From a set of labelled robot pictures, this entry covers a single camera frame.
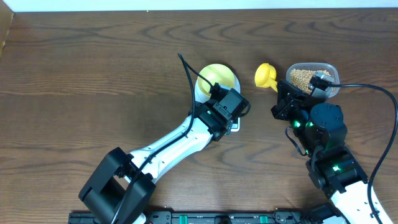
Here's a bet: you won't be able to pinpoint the yellow measuring scoop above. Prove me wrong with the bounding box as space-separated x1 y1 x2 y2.
254 63 278 92

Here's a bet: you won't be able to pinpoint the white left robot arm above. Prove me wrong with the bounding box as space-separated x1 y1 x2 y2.
78 85 250 223

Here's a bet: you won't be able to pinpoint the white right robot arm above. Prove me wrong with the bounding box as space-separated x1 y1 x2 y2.
271 80 392 223

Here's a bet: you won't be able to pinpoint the white digital kitchen scale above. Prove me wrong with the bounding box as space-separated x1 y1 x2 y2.
192 74 241 133

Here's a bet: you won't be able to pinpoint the pale yellow bowl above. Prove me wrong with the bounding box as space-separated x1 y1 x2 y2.
197 63 238 96

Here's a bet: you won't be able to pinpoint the soybeans in container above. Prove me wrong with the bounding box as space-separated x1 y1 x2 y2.
289 68 336 94

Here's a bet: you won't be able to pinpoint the clear plastic container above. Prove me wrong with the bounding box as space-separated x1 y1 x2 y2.
285 62 341 100

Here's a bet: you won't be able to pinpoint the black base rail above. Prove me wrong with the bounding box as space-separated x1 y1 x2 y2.
68 208 315 224

